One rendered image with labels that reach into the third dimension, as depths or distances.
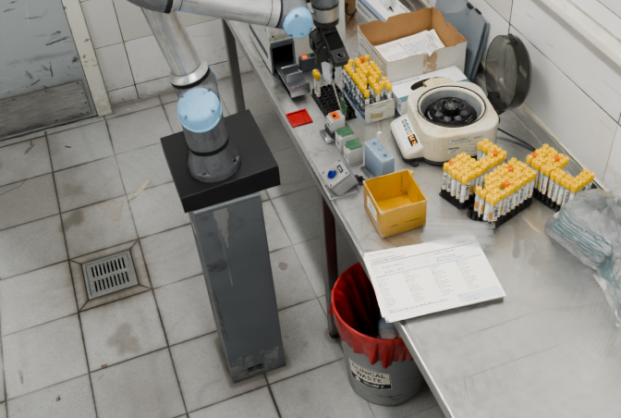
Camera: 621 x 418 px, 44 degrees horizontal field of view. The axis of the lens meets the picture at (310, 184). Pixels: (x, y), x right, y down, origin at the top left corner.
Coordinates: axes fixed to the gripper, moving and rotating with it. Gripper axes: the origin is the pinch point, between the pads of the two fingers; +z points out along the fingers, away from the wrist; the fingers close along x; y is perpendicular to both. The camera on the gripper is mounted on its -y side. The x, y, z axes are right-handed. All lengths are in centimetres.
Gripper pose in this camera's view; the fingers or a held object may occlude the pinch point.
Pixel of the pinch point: (332, 80)
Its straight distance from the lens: 225.8
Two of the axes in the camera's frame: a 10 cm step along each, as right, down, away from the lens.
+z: 0.7, 7.3, 6.8
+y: -3.8, -6.2, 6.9
